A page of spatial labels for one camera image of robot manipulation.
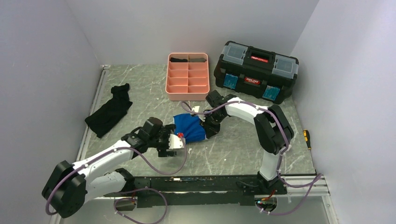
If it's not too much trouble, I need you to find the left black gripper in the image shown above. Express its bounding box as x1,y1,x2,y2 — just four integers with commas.
148,124,177,156

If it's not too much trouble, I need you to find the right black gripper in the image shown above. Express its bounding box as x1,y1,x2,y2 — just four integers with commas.
199,111,226,139

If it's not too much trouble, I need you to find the blue underwear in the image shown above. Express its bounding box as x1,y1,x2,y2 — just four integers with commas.
173,113,206,143

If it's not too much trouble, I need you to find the black underwear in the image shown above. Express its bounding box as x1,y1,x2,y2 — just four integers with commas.
85,83,133,138

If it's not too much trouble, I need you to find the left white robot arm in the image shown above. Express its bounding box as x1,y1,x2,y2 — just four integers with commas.
42,117,185,218

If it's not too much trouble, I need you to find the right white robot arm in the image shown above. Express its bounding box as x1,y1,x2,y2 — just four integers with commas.
201,91,294,194

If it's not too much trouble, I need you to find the pink divided organizer tray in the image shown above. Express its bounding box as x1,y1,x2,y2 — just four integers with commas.
165,53,210,101

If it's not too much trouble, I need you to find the rolled grey cloth in tray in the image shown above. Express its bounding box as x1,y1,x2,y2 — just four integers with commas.
189,57,207,63

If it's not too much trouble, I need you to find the black toolbox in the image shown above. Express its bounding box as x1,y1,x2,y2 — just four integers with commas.
213,41,299,105

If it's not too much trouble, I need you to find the yellow black screwdriver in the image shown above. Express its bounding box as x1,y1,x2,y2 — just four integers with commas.
303,129,311,150

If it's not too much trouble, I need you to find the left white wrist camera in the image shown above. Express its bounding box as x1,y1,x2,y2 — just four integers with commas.
168,133,185,150

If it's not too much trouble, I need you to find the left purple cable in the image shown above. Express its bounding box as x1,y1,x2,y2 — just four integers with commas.
45,140,189,224

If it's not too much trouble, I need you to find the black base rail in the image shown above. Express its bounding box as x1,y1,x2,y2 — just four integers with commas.
103,175,288,208

